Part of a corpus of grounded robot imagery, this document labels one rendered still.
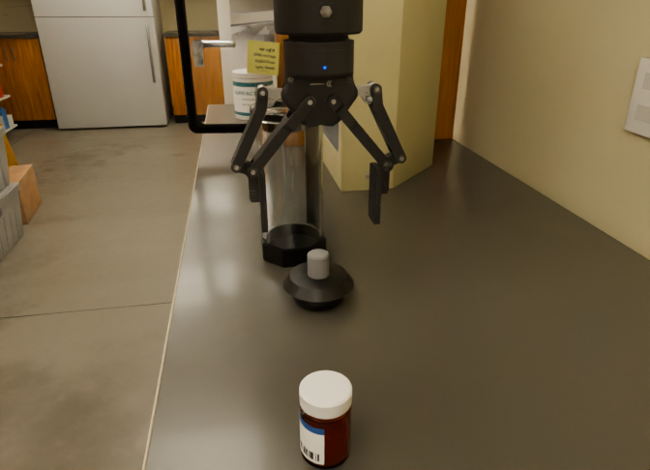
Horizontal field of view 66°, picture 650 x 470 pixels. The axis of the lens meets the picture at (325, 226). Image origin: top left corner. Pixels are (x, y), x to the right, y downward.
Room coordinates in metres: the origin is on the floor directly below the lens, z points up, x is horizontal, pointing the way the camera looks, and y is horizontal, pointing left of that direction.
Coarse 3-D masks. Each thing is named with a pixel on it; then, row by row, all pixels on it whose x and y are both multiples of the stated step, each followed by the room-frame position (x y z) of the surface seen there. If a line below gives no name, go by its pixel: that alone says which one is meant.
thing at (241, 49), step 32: (192, 0) 1.25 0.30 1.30; (224, 0) 1.26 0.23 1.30; (256, 0) 1.26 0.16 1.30; (192, 32) 1.25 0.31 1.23; (224, 32) 1.26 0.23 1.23; (256, 32) 1.26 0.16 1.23; (192, 64) 1.25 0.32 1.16; (224, 64) 1.26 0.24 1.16; (256, 64) 1.26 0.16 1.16; (224, 96) 1.26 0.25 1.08
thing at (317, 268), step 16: (320, 256) 0.56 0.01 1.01; (304, 272) 0.57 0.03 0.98; (320, 272) 0.55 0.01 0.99; (336, 272) 0.57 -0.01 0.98; (288, 288) 0.54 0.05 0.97; (304, 288) 0.53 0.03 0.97; (320, 288) 0.53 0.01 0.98; (336, 288) 0.53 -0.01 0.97; (352, 288) 0.55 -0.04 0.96; (304, 304) 0.53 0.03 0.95; (320, 304) 0.53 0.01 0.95; (336, 304) 0.54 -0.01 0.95
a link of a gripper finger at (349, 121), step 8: (336, 104) 0.55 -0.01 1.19; (336, 112) 0.55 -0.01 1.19; (344, 112) 0.55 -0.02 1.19; (344, 120) 0.55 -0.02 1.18; (352, 120) 0.55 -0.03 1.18; (352, 128) 0.56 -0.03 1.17; (360, 128) 0.56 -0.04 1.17; (360, 136) 0.56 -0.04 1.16; (368, 136) 0.56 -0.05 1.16; (368, 144) 0.56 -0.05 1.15; (376, 152) 0.56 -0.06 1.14; (376, 160) 0.56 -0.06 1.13; (384, 160) 0.56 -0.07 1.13; (384, 168) 0.56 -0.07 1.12; (392, 168) 0.56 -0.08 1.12
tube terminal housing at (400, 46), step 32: (384, 0) 0.98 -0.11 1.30; (416, 0) 1.03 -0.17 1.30; (384, 32) 0.98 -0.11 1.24; (416, 32) 1.04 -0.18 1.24; (384, 64) 0.98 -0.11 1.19; (416, 64) 1.04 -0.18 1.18; (384, 96) 0.98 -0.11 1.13; (416, 96) 1.05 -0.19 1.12; (416, 128) 1.06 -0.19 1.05; (352, 160) 0.97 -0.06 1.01; (416, 160) 1.07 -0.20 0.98
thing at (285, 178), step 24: (288, 144) 0.65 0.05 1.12; (312, 144) 0.66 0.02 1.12; (264, 168) 0.67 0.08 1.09; (288, 168) 0.65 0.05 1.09; (312, 168) 0.66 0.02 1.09; (288, 192) 0.65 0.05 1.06; (312, 192) 0.66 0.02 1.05; (288, 216) 0.65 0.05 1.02; (312, 216) 0.66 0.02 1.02; (264, 240) 0.68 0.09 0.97; (288, 240) 0.65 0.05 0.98; (312, 240) 0.66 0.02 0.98
